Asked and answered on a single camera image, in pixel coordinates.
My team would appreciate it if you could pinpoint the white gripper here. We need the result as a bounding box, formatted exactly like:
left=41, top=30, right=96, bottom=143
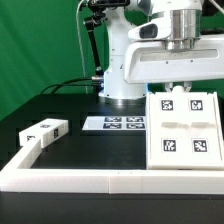
left=124, top=34, right=224, bottom=92

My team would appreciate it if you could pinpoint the small white cabinet door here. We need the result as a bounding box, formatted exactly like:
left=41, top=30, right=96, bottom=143
left=146, top=93, right=191, bottom=169

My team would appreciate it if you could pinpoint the white cabinet box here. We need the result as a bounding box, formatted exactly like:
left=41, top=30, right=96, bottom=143
left=146, top=92, right=224, bottom=170

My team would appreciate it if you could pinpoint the white block with markers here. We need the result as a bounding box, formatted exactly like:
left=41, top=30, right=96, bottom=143
left=19, top=118, right=69, bottom=148

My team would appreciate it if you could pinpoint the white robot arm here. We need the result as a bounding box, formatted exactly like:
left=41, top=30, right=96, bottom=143
left=99, top=0, right=224, bottom=101

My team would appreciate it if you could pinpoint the white marker base plate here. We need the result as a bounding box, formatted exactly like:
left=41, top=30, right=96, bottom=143
left=83, top=116, right=146, bottom=131

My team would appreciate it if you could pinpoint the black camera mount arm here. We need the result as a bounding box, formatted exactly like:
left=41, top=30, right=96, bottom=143
left=80, top=0, right=130, bottom=77

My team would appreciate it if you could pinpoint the white cable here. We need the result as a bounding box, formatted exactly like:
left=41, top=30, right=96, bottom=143
left=75, top=0, right=90, bottom=95

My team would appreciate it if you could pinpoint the white L-shaped frame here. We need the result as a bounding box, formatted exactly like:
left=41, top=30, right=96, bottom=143
left=0, top=139, right=224, bottom=195

